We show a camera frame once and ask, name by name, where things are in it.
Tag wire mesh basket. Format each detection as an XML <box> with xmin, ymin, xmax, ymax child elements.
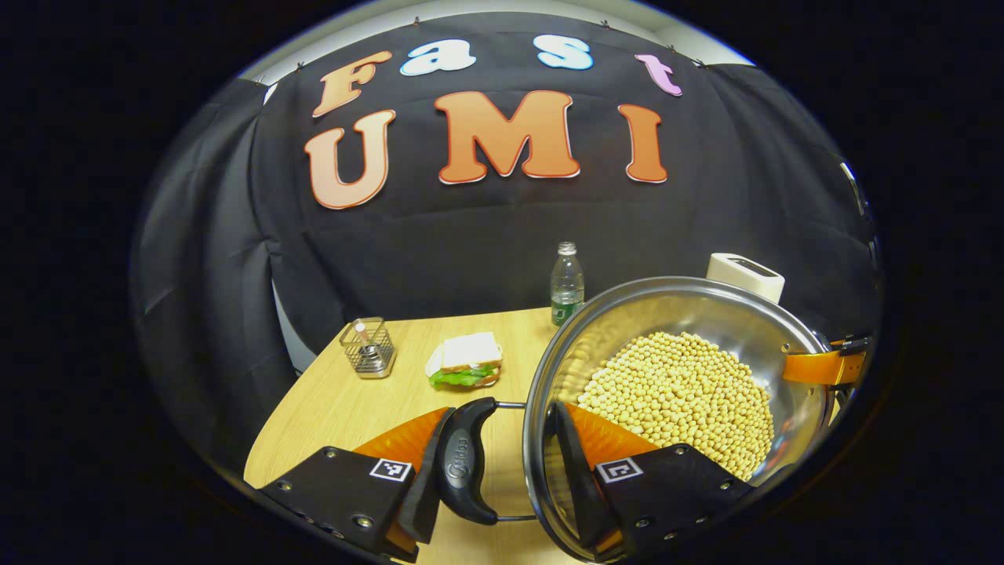
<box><xmin>339</xmin><ymin>317</ymin><xmax>397</xmax><ymax>380</ymax></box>

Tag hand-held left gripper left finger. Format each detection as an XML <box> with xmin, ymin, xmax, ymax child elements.
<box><xmin>259</xmin><ymin>406</ymin><xmax>460</xmax><ymax>562</ymax></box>

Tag stainless steel pot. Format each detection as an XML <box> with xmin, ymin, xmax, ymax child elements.
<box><xmin>435</xmin><ymin>275</ymin><xmax>836</xmax><ymax>565</ymax></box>

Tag pile of soybeans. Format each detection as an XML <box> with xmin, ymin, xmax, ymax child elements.
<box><xmin>578</xmin><ymin>331</ymin><xmax>776</xmax><ymax>481</ymax></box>

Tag sandwich with lettuce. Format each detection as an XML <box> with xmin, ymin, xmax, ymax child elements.
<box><xmin>425</xmin><ymin>331</ymin><xmax>504</xmax><ymax>391</ymax></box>

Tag black backdrop cloth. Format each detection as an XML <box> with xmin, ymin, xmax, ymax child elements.
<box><xmin>129</xmin><ymin>12</ymin><xmax>883</xmax><ymax>472</ymax></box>

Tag clear plastic water bottle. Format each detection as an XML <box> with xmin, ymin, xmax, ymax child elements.
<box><xmin>550</xmin><ymin>242</ymin><xmax>586</xmax><ymax>326</ymax></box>

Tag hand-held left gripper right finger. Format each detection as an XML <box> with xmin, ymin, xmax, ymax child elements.
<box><xmin>549</xmin><ymin>402</ymin><xmax>754</xmax><ymax>562</ymax></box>

